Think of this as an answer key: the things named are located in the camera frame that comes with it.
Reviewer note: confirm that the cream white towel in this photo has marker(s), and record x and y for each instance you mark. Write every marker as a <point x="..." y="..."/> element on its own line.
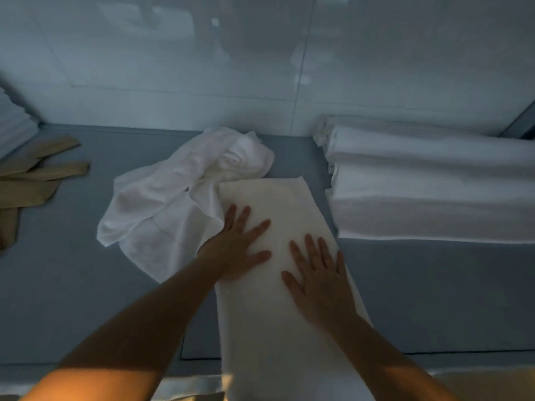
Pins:
<point x="267" y="338"/>

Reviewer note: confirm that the crumpled white towel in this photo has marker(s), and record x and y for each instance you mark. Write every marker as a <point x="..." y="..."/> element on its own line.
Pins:
<point x="167" y="196"/>

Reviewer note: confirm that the tan cloth strips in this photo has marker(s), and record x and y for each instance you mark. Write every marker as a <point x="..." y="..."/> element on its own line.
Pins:
<point x="29" y="183"/>

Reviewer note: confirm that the person's right thumb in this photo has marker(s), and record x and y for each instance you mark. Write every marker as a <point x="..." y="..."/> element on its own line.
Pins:
<point x="290" y="281"/>

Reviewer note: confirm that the rolled white towel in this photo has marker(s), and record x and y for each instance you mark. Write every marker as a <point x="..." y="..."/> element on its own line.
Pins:
<point x="434" y="148"/>

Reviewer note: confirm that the person's right hand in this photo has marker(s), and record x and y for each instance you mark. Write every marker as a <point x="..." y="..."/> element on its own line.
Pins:
<point x="326" y="292"/>

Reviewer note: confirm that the person's left hand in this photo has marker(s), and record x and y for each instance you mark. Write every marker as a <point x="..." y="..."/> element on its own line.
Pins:
<point x="228" y="254"/>

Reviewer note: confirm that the thin folded white towel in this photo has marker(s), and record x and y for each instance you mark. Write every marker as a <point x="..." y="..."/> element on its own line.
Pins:
<point x="376" y="121"/>

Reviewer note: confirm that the folded white linen stack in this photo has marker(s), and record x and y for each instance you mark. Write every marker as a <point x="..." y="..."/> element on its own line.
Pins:
<point x="14" y="125"/>

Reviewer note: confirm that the person's right middle finger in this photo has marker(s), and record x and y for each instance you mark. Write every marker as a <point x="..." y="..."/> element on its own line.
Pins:
<point x="312" y="251"/>

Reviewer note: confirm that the person's right forearm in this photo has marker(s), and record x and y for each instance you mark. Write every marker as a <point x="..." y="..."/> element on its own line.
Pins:
<point x="384" y="363"/>

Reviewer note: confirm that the person's left thumb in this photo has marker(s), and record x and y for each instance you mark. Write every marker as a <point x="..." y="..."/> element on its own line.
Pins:
<point x="259" y="258"/>

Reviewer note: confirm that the person's right little finger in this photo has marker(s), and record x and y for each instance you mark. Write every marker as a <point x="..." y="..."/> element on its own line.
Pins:
<point x="341" y="265"/>

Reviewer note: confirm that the person's left forearm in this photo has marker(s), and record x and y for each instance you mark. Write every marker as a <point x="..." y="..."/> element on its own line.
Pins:
<point x="142" y="325"/>

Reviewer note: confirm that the person's left middle finger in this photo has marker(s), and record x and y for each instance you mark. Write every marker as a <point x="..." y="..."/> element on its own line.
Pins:
<point x="242" y="217"/>

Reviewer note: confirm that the large folded white towel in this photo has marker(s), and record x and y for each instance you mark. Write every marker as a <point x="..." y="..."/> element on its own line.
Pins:
<point x="439" y="204"/>

